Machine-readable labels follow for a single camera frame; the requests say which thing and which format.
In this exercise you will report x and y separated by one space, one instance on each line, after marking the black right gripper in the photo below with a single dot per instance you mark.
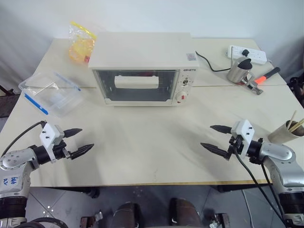
235 145

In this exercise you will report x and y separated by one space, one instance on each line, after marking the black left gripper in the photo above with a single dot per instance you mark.
59 150

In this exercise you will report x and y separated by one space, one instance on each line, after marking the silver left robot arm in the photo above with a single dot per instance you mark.
14 164

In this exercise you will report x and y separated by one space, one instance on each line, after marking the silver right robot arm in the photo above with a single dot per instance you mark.
282 164

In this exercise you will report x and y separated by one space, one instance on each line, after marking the white knob with red mark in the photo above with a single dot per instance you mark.
183 96

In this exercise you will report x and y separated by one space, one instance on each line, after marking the white appliance control knob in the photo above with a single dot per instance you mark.
186 82

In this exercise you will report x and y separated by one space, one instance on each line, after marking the white toaster oven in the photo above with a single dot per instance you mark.
142 66

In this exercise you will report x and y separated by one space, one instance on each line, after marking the clear plastic box blue clips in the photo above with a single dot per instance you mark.
51 93

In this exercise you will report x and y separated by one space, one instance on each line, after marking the beige cylindrical chopstick holder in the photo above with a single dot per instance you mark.
286 134

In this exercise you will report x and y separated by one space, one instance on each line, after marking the stainless steel pitcher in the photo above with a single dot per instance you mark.
237 71

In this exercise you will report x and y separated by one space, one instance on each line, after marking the wooden chopstick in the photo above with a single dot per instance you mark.
298 126
292 118

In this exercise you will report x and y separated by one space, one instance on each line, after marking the dark rounded shape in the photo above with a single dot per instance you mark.
127 215
184 213

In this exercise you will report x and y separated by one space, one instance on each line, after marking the white power strip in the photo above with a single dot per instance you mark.
251 55

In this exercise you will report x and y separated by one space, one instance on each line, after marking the black plug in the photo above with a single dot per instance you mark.
245 52

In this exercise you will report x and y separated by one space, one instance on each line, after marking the black equipment beside table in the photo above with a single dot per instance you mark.
296 89

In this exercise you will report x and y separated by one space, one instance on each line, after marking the clear bag with yellow contents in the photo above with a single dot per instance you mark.
80 45

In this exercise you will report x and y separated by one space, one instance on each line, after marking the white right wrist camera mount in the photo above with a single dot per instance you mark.
244 134

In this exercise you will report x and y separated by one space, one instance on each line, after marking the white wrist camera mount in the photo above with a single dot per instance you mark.
244 134
50 136

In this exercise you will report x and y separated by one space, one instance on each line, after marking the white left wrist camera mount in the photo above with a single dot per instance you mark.
50 136

